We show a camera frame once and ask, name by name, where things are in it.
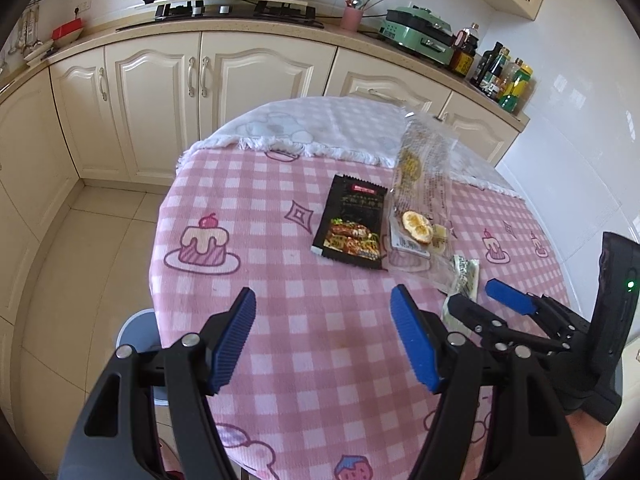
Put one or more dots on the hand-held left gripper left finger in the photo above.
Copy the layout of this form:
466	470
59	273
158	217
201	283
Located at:
232	345

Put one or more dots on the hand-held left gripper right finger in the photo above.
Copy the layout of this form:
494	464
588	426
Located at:
412	340

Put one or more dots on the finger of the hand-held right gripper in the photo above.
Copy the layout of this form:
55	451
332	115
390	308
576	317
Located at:
510	296
472	315

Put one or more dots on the pale green sauce packet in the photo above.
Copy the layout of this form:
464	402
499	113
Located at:
465	275

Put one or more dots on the black seasoning packet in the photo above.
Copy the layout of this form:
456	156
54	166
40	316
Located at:
350	220

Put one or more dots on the clear plastic bag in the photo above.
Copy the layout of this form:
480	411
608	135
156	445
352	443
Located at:
420	170

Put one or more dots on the person's right hand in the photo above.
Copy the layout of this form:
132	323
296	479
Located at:
585	435

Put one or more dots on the pink checked tablecloth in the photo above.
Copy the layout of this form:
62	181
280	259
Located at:
300	310

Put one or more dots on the blue round stool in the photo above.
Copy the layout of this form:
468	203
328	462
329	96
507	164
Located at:
140	330

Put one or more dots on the green plastic bottle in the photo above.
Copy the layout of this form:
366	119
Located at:
515	92

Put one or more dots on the yellow capped oil bottle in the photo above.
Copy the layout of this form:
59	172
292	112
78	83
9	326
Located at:
507	80

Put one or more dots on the white fringed cloth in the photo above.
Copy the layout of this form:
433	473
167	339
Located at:
350	125

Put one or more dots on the dark glass bottle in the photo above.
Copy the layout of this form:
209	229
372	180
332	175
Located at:
485	67

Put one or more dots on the large brown sauce bottle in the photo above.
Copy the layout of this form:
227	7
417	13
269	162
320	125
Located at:
462	57

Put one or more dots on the cream kitchen base cabinets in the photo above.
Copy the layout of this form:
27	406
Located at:
150	110

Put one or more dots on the green electric cooker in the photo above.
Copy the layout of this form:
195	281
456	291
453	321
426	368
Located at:
415	35

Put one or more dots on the beige kitchen countertop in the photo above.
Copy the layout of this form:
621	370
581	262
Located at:
280	37

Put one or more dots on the pink utensil holder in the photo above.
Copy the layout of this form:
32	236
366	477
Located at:
351	19

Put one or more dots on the black gas stove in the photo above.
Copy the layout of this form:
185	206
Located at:
225	10

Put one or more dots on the white dishes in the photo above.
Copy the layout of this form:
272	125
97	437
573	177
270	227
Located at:
39	52

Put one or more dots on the red bowl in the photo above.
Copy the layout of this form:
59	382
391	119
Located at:
67	32

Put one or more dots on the hanging utensil rack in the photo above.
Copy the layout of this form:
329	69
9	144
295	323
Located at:
27	30

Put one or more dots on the wall power outlet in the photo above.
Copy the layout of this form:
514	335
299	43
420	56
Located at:
82	8

